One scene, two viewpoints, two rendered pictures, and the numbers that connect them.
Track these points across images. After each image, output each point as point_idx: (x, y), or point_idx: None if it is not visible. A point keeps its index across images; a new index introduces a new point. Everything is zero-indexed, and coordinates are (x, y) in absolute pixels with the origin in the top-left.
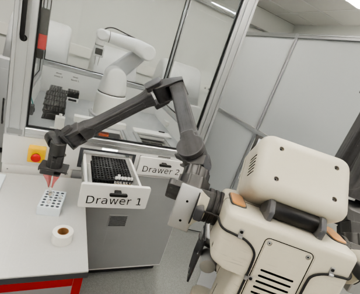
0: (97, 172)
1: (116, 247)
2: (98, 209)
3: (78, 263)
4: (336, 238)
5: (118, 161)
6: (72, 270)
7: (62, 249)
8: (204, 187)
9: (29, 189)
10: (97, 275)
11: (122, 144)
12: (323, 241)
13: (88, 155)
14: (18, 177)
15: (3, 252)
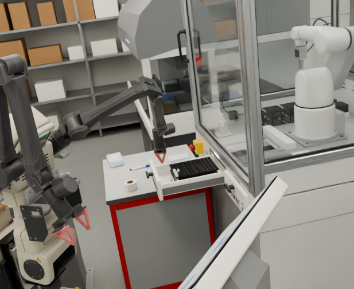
0: (178, 164)
1: None
2: (224, 221)
3: (112, 196)
4: None
5: (209, 167)
6: (106, 196)
7: (122, 190)
8: (50, 136)
9: None
10: None
11: (218, 152)
12: None
13: (215, 157)
14: None
15: (120, 178)
